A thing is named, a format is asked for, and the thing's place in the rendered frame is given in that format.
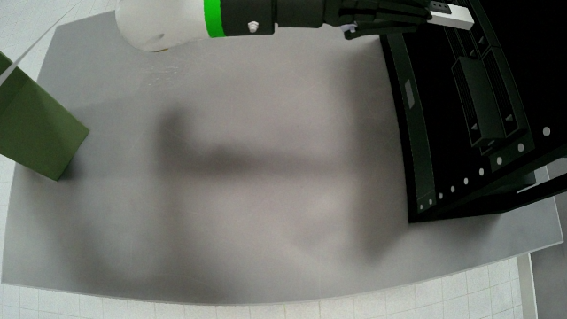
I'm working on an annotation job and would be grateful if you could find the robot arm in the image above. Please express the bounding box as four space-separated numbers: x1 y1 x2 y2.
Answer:
115 0 277 51

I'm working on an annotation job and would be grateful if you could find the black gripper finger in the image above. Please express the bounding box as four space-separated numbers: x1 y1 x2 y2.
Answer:
339 8 471 40
342 0 474 27

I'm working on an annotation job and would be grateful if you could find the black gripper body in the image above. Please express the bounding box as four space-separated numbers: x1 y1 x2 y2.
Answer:
277 0 368 28

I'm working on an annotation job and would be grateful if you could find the black server rack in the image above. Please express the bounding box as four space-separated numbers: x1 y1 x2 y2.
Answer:
379 0 567 224

